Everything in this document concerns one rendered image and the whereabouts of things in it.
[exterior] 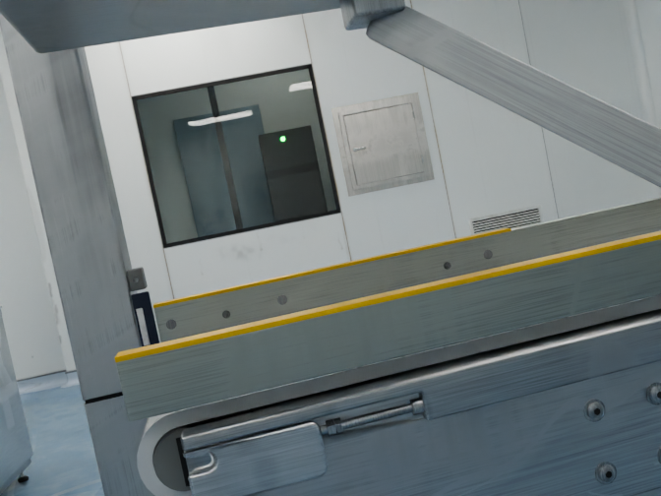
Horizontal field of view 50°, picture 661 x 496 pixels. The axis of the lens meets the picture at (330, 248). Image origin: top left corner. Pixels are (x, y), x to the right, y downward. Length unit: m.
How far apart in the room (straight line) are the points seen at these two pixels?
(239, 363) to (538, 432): 0.17
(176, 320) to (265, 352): 0.28
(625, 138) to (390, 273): 0.33
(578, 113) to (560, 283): 0.10
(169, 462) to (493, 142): 5.48
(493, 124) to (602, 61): 1.02
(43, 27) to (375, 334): 0.24
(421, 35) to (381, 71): 5.27
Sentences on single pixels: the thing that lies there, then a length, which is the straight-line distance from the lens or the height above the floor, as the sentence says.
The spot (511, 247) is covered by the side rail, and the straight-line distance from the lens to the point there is 0.70.
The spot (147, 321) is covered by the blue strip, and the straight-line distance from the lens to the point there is 0.66.
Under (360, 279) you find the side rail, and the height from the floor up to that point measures 0.82.
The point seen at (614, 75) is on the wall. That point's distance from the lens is 6.26.
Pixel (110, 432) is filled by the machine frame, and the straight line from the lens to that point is 0.68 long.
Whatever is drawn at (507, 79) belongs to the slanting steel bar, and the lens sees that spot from 0.39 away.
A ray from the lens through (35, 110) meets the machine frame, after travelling 0.68.
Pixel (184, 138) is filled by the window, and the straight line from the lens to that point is 5.55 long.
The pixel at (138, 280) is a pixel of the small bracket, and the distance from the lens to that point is 0.66.
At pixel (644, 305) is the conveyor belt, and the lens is 0.47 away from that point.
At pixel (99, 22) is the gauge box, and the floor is 1.01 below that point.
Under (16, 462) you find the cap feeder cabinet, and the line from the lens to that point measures 3.31.
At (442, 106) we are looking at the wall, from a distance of 5.72.
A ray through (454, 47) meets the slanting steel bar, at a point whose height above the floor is 0.96.
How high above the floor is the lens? 0.89
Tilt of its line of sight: 3 degrees down
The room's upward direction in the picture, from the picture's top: 11 degrees counter-clockwise
